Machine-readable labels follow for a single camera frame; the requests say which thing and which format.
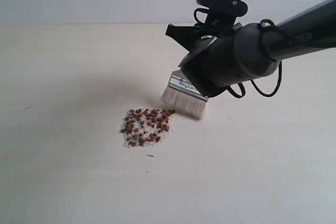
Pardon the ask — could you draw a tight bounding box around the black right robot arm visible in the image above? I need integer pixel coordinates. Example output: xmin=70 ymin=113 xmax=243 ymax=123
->
xmin=166 ymin=0 xmax=335 ymax=101

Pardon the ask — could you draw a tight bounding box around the pile of white grains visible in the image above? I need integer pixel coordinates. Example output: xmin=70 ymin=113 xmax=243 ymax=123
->
xmin=119 ymin=108 xmax=175 ymax=148

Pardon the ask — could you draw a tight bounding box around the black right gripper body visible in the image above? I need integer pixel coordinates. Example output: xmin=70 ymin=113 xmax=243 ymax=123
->
xmin=165 ymin=22 xmax=243 ymax=51

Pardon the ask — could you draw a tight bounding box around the white wooden paintbrush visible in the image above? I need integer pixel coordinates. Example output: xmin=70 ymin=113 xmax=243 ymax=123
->
xmin=160 ymin=70 xmax=208 ymax=119

